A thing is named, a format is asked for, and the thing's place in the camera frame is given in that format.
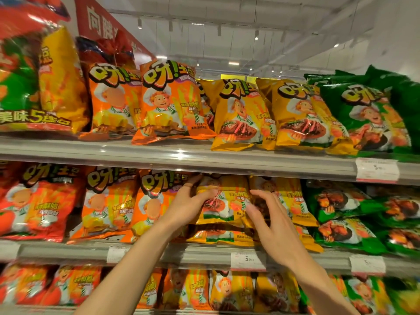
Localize red tomato snack packet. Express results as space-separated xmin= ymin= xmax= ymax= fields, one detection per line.
xmin=0 ymin=162 xmax=85 ymax=243

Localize white price tag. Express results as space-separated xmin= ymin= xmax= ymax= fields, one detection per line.
xmin=0 ymin=241 xmax=21 ymax=261
xmin=355 ymin=157 xmax=400 ymax=184
xmin=106 ymin=245 xmax=132 ymax=265
xmin=349 ymin=255 xmax=387 ymax=276
xmin=230 ymin=252 xmax=267 ymax=272

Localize red tomato chip bags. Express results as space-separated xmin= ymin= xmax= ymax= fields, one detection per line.
xmin=0 ymin=264 xmax=103 ymax=307

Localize person's right hand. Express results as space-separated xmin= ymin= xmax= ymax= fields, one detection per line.
xmin=245 ymin=189 xmax=315 ymax=275

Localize shelf row of bags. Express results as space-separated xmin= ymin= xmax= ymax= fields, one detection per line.
xmin=303 ymin=64 xmax=420 ymax=163
xmin=297 ymin=274 xmax=420 ymax=315

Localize person's left forearm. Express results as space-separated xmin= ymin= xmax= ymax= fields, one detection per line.
xmin=73 ymin=223 xmax=184 ymax=315

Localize yellow steak chip bags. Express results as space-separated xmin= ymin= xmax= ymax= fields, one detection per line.
xmin=187 ymin=175 xmax=326 ymax=254

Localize red hanging sign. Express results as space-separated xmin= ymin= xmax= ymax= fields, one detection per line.
xmin=73 ymin=0 xmax=157 ymax=68

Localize person's left hand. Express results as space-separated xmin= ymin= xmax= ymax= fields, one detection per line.
xmin=155 ymin=173 xmax=220 ymax=241

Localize large red multipack snack bag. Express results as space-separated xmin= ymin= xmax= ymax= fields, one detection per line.
xmin=0 ymin=0 xmax=92 ymax=135
xmin=74 ymin=29 xmax=136 ymax=71

